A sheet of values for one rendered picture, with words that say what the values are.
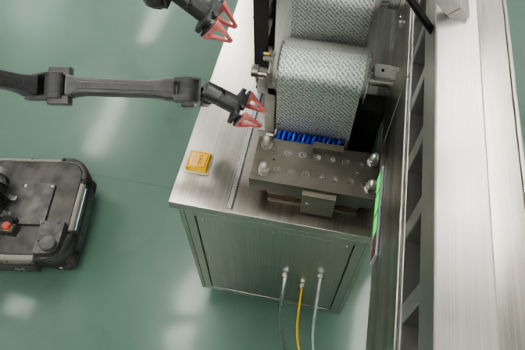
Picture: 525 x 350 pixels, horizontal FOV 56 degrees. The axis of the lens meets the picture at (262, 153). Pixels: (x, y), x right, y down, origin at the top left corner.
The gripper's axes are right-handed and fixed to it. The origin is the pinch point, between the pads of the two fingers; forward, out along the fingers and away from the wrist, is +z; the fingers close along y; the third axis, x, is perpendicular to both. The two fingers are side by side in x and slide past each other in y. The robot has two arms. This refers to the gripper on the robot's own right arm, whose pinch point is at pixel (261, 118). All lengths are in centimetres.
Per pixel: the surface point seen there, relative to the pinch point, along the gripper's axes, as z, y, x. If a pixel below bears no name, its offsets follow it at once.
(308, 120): 12.5, -1.7, 7.2
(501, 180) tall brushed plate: 35, 31, 57
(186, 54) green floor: -21, -122, -134
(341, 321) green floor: 87, 23, -78
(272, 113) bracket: 5.4, -9.3, -7.2
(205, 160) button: -7.7, 9.1, -22.5
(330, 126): 19.4, -2.0, 9.2
